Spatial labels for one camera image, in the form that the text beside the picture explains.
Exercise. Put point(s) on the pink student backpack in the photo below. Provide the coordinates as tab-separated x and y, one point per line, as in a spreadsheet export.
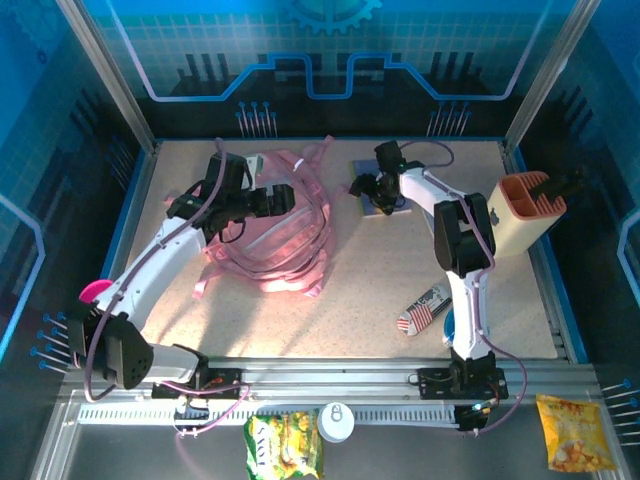
290	250

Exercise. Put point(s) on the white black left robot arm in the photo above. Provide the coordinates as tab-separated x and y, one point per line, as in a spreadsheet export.
165	260

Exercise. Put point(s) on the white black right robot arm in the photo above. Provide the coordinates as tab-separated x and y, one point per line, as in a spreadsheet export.
425	185

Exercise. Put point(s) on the green snack bag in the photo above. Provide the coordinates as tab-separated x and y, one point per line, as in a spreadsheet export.
282	445

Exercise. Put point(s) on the yellow snack bag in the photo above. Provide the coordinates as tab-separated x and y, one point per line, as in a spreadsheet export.
575	435

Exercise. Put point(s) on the beige orange pen holder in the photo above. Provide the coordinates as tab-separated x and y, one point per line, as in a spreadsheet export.
520	225

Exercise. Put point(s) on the blue green oval case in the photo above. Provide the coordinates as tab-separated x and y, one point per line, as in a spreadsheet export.
448	327

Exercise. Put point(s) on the pink plastic goblet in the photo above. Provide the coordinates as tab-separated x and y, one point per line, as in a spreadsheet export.
92	290

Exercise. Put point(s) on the aluminium frame post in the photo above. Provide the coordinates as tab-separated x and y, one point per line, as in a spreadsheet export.
549	75
110	75

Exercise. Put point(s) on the aluminium front rail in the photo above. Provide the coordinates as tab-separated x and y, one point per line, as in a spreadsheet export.
325	375

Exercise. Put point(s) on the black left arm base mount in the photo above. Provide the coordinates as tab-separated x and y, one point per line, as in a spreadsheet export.
222	390

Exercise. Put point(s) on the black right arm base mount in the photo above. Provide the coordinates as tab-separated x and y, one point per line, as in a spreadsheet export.
435	382

